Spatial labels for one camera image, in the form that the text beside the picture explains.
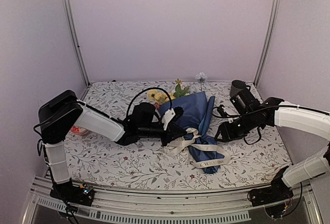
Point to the front aluminium rail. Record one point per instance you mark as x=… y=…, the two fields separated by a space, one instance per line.
x=124 y=205

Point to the left aluminium frame post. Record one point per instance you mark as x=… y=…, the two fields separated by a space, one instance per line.
x=75 y=42

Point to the floral patterned tablecloth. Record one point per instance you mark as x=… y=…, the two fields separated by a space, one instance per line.
x=94 y=158

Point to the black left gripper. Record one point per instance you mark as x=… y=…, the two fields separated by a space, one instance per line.
x=170 y=134

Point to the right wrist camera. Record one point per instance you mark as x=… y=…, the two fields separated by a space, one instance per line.
x=222 y=112

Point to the red patterned small dish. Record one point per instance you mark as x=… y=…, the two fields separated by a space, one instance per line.
x=79 y=131

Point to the aluminium frame post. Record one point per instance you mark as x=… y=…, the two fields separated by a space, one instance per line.
x=75 y=42
x=267 y=42

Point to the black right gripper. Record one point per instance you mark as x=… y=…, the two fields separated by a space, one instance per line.
x=227 y=133

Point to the white fake flower stem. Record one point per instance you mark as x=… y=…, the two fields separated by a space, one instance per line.
x=180 y=89

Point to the right aluminium frame post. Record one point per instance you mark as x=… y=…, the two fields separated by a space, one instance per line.
x=267 y=42

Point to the dark grey metal mug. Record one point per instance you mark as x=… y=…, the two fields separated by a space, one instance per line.
x=236 y=86

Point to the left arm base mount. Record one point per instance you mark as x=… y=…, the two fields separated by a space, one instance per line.
x=74 y=194

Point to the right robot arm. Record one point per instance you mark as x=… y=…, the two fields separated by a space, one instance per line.
x=305 y=131

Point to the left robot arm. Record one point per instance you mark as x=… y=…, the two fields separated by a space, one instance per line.
x=66 y=112

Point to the pale blue fake flower stem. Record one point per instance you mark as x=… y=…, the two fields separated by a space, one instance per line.
x=201 y=77

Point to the pink bud leafy stem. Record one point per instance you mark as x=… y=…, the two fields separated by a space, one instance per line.
x=156 y=105

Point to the blue wrapping paper sheet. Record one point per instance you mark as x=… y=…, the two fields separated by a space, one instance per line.
x=196 y=119

